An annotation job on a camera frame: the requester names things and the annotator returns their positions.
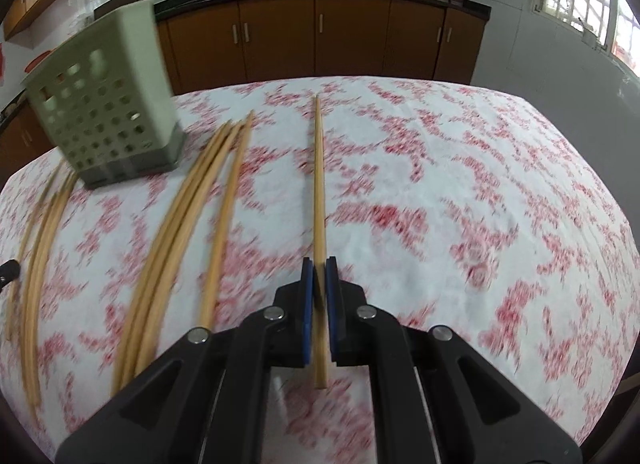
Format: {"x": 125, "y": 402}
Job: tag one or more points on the brown lower kitchen cabinets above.
{"x": 214, "y": 43}

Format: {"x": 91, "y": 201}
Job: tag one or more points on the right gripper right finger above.
{"x": 435, "y": 398}

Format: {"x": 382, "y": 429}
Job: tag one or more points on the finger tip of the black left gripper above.
{"x": 9, "y": 272}

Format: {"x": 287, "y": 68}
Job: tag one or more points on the floral red white tablecloth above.
{"x": 449, "y": 204}

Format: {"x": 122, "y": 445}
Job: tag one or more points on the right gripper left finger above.
{"x": 204, "y": 399}

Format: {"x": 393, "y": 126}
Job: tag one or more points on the dark cutting board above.
{"x": 109, "y": 6}

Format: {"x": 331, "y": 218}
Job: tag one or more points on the green perforated utensil holder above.
{"x": 103, "y": 97}

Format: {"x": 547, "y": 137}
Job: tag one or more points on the window with white grille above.
{"x": 610, "y": 25}

